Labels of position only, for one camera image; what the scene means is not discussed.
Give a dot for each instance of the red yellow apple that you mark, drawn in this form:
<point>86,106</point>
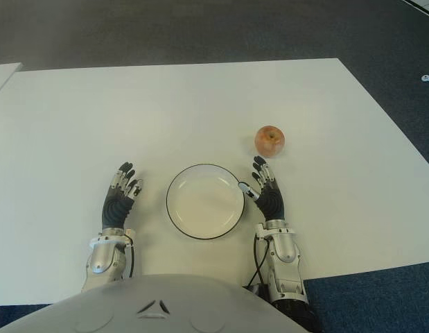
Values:
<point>269,140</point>

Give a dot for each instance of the white plate with black rim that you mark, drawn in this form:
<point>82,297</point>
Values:
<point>205,203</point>

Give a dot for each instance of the small white floor object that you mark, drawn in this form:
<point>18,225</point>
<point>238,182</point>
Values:
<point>427,79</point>

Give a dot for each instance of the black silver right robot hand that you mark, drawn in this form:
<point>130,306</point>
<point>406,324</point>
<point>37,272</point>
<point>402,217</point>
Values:
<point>272,203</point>

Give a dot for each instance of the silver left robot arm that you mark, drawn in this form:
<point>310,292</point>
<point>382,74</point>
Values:
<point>105,258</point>

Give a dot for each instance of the grey robot torso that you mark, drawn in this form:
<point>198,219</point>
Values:
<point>148,305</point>

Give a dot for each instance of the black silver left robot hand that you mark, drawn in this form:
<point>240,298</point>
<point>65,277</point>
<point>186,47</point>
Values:
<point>114,208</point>

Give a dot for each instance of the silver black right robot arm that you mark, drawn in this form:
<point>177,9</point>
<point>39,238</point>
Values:
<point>287,263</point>

